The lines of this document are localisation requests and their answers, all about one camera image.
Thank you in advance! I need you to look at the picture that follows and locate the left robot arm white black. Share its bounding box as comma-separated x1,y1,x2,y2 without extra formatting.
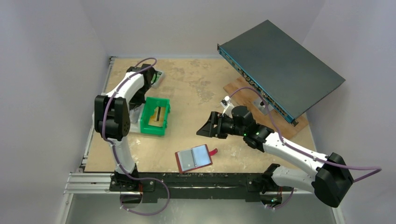
93,62,155,183

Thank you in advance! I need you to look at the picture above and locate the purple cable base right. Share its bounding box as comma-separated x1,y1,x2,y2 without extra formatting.
264,188,295,211

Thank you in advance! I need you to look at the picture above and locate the metal bracket with knob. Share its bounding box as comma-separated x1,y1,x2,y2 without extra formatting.
253,98,274,115

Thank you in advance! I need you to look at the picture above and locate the gold card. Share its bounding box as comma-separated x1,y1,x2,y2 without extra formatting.
148,107,165,127

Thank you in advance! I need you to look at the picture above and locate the wooden board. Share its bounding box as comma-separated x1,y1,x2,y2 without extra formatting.
223,77,309,140

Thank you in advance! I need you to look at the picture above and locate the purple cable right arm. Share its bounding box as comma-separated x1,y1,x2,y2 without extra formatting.
229,86,382,183

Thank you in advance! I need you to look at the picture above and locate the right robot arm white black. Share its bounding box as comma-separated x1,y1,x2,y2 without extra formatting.
196,97,354,208

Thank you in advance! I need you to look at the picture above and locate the green plastic bin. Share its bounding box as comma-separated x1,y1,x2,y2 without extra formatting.
140,97,170,136

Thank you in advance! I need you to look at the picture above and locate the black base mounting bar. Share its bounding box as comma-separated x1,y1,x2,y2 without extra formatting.
109,172,291,203

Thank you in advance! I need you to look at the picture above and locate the small green labelled box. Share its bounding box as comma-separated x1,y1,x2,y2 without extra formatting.
151,70,165,89

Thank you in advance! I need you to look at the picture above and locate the red card holder wallet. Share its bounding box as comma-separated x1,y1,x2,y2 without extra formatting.
175,144,218,173

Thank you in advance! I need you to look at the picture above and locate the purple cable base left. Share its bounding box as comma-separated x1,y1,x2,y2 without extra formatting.
119,179,171,217

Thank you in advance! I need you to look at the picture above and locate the purple cable base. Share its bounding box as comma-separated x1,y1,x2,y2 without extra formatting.
119,179,171,217
264,188,295,211

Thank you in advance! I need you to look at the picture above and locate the dark network switch box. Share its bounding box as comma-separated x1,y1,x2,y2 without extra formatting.
217,20,345,126

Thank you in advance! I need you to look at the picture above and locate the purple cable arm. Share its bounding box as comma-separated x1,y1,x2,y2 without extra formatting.
229,86,382,183
101,57,170,186

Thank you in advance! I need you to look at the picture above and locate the grey card black stripe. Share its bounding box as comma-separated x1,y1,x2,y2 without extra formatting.
178,149,196,172

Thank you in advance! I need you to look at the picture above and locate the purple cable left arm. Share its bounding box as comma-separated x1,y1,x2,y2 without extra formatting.
101,57,170,186

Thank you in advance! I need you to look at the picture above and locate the white plastic bin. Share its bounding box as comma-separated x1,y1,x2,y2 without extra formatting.
129,104,145,133

